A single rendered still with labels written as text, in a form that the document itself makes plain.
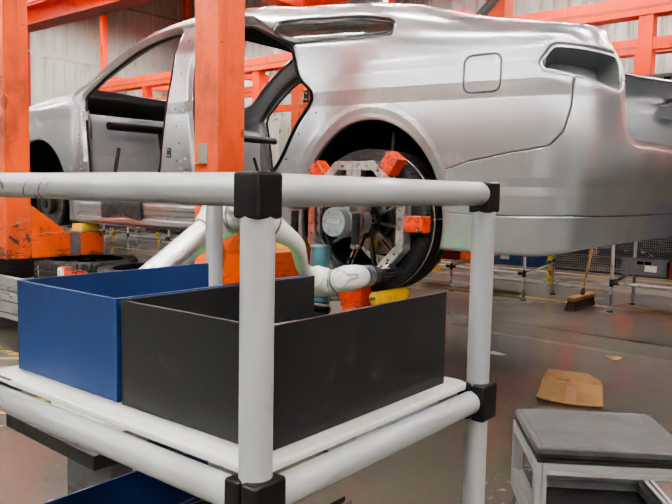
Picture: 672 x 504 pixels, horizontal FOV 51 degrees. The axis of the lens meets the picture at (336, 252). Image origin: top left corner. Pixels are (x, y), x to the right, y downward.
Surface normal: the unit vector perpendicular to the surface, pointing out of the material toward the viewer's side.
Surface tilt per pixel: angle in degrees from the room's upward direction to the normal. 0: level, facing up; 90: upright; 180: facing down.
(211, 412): 90
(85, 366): 90
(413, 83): 90
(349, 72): 90
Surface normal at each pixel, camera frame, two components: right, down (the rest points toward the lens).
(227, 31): 0.78, 0.07
